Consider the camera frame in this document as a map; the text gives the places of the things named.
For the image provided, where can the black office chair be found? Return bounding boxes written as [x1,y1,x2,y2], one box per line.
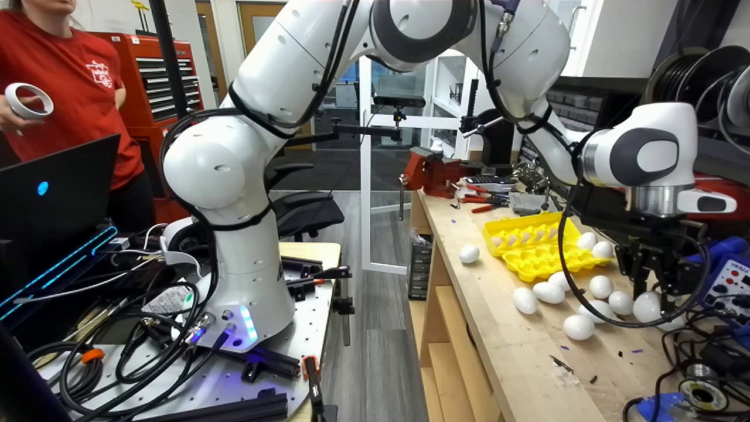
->
[267,159,346,241]

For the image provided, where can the blue edged black case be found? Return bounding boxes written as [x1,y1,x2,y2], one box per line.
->
[0,220,123,323]

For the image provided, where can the black vertical pole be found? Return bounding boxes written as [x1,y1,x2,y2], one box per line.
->
[148,0,192,121]

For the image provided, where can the blue handled tool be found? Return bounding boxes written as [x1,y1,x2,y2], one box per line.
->
[683,235,750,271]

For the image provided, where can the black laptop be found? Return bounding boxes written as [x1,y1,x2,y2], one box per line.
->
[0,134,125,264]

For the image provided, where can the round metal holder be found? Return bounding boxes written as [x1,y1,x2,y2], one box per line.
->
[677,376,731,414]

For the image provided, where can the blue soldering station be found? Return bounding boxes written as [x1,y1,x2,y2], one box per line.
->
[696,256,750,316]

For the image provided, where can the white tape roll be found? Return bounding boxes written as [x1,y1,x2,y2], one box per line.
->
[3,79,59,121]

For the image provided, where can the red bench vise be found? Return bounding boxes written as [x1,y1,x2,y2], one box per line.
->
[402,148,470,199]

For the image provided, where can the blue tape piece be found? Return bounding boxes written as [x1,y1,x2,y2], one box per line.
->
[634,391,691,422]

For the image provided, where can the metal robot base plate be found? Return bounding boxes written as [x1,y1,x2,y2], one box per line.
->
[32,238,346,422]

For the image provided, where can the person in red shirt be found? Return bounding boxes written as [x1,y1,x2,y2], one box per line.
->
[0,0,157,236]

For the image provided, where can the red tool chest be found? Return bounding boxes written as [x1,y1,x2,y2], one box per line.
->
[109,30,207,224]

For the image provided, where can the black cable tangle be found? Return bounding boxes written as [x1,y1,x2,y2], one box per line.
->
[621,290,750,422]

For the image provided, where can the black cables on base plate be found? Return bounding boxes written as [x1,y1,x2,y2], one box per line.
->
[27,224,236,422]

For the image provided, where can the black cable spools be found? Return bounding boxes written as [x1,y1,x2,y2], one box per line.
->
[644,42,750,139]

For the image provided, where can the red and black toolbox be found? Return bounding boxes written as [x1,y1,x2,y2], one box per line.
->
[687,172,750,236]

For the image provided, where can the bare person hand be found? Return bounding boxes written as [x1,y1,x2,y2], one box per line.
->
[0,92,41,134]

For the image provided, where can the white wall cabinet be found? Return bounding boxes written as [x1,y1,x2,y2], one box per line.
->
[560,0,683,81]

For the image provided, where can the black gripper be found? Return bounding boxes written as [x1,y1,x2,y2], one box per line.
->
[571,186,713,305]

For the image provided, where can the yellow plastic egg tray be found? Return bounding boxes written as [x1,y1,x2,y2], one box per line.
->
[480,209,616,285]

